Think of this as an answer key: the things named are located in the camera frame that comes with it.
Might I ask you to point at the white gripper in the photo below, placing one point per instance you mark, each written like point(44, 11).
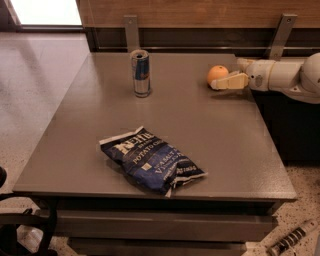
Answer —
point(258, 74)

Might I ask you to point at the striped tube on floor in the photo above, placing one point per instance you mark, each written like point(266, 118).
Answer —
point(293, 238)

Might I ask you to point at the right metal wall bracket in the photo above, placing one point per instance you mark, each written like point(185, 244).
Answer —
point(281, 36)

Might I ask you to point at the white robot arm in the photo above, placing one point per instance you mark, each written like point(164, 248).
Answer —
point(297, 80)

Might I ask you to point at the black chair base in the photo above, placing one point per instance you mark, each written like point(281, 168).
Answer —
point(27, 234)

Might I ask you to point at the grey table drawer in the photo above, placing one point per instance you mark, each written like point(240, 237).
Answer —
point(162, 226)

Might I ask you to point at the orange fruit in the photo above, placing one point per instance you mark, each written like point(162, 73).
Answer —
point(216, 72)

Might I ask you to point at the blue potato chip bag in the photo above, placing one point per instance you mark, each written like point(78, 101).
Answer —
point(150, 161)

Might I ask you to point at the metal wall bracket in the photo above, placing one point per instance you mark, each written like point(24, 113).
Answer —
point(281, 36)
point(131, 32)

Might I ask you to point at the blue silver energy drink can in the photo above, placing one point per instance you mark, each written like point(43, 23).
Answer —
point(140, 72)

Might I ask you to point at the left metal wall bracket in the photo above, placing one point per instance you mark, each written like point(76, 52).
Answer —
point(131, 32)

